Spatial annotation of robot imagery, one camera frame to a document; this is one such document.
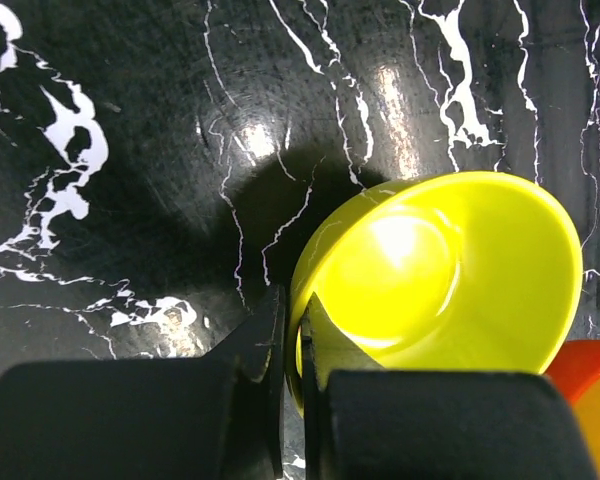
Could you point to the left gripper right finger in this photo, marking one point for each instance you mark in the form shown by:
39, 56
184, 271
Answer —
324, 349

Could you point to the lime green bowl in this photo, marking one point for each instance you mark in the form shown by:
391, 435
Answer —
472, 270

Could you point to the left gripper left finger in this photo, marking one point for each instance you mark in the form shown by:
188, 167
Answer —
249, 412

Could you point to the orange bowl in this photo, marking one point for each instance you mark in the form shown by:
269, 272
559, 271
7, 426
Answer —
575, 368

